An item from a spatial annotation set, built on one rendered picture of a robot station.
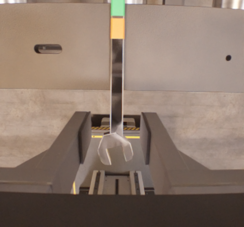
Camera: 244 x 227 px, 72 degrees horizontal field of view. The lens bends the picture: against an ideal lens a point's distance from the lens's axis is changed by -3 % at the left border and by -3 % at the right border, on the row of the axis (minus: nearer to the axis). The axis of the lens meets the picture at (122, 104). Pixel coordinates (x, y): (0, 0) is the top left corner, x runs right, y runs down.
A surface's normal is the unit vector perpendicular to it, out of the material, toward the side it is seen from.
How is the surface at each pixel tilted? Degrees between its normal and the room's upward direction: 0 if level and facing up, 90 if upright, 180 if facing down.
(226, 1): 53
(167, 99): 0
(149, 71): 0
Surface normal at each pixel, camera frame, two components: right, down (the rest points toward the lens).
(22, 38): 0.01, 0.30
